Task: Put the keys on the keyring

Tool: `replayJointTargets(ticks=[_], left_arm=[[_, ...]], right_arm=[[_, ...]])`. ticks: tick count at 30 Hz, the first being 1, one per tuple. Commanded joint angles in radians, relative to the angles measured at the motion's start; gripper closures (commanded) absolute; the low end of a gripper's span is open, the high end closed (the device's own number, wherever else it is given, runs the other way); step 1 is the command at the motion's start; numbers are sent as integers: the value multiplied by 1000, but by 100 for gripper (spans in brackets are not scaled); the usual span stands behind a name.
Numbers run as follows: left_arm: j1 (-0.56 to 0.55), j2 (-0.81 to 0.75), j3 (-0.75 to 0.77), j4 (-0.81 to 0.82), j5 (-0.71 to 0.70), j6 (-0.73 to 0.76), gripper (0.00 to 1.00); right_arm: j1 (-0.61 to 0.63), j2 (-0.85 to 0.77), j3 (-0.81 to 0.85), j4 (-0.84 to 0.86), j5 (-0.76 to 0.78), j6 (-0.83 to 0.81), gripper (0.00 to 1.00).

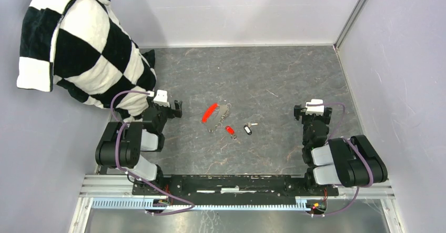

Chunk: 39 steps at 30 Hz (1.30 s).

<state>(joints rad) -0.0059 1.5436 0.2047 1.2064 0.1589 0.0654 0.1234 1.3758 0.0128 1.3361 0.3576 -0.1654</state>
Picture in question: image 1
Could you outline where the metal key organizer red handle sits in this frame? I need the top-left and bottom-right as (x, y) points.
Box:
(201, 103), (231, 133)

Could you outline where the key with red tag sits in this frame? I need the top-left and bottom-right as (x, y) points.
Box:
(225, 126), (237, 140)

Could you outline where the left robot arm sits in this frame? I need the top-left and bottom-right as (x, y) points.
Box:
(95, 100), (183, 195)

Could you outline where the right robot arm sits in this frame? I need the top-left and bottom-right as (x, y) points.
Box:
(293, 102), (388, 195)

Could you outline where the key with black tag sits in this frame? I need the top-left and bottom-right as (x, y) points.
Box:
(243, 123), (258, 135)

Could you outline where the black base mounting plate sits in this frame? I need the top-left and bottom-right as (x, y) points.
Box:
(131, 175), (339, 206)

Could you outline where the black white checkered cloth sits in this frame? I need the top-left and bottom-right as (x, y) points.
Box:
(16, 0), (157, 121)

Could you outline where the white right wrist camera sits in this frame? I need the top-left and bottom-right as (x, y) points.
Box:
(305, 99), (325, 116)

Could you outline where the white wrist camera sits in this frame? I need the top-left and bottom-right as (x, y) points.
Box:
(153, 89), (170, 107)
(305, 99), (325, 116)

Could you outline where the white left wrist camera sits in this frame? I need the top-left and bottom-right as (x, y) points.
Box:
(153, 89), (170, 107)

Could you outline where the white toothed cable duct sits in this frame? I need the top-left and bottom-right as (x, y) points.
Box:
(89, 198), (311, 211)

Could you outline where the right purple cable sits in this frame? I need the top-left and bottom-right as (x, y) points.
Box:
(306, 102), (374, 218)

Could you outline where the aluminium frame rail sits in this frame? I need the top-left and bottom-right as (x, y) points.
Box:
(69, 175), (405, 232)

